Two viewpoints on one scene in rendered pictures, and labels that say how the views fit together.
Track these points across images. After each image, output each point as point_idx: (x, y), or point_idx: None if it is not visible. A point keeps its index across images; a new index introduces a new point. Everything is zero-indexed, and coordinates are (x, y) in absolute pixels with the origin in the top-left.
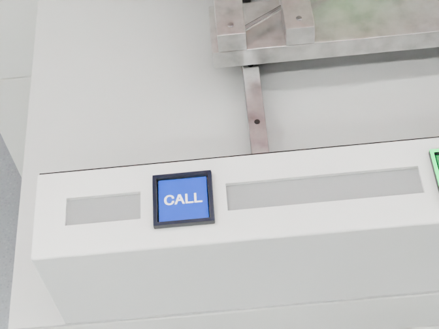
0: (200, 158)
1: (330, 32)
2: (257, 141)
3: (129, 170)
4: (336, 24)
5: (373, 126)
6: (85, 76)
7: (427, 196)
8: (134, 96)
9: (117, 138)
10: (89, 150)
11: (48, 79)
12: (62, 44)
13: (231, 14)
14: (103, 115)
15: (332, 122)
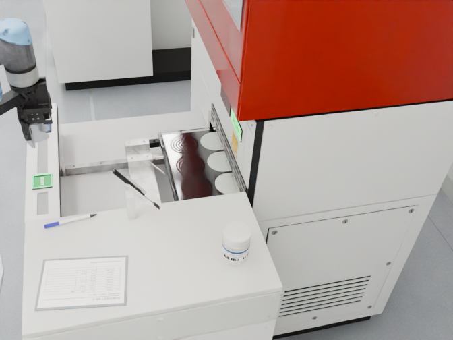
0: (57, 130)
1: (133, 172)
2: (92, 163)
3: (54, 117)
4: (137, 173)
5: (104, 197)
6: (130, 128)
7: (35, 174)
8: (121, 139)
9: (103, 138)
10: (98, 133)
11: (129, 121)
12: (145, 121)
13: (135, 142)
14: (113, 134)
15: (107, 187)
